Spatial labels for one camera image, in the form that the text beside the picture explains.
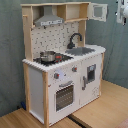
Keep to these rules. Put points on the red stove knob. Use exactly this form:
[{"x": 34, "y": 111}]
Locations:
[
  {"x": 74, "y": 69},
  {"x": 56, "y": 75}
]

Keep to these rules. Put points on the white microwave door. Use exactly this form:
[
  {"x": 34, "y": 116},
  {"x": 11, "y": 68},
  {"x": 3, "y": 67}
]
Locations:
[{"x": 97, "y": 11}]

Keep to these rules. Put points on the small steel pot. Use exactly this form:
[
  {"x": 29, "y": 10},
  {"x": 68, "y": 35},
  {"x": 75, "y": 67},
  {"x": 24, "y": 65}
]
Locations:
[{"x": 47, "y": 56}]

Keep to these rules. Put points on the black toy faucet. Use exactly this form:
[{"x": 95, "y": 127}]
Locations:
[{"x": 71, "y": 44}]

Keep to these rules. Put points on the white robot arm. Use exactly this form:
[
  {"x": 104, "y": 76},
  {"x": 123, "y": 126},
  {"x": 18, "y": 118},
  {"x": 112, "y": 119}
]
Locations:
[{"x": 122, "y": 11}]

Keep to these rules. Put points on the left red stove knob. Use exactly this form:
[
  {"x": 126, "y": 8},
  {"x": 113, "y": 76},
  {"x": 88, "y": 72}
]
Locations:
[{"x": 56, "y": 75}]

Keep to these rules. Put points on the black stove top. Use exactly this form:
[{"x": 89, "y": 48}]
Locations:
[{"x": 57, "y": 58}]

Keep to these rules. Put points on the wooden toy kitchen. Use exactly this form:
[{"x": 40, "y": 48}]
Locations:
[{"x": 40, "y": 84}]

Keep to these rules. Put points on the right red stove knob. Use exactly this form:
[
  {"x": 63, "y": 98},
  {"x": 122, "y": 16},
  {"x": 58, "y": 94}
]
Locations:
[{"x": 74, "y": 69}]

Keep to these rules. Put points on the oven door with window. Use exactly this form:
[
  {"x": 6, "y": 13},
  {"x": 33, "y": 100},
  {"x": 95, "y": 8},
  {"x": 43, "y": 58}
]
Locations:
[{"x": 64, "y": 96}]

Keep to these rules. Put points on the cabinet door with dispenser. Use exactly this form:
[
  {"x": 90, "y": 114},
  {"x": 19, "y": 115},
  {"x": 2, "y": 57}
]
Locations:
[{"x": 90, "y": 79}]

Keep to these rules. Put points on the grey range hood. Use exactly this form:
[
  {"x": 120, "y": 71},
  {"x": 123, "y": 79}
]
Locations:
[{"x": 48, "y": 18}]

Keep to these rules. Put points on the grey toy sink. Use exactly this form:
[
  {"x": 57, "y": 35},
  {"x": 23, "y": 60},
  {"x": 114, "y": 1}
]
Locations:
[{"x": 79, "y": 51}]

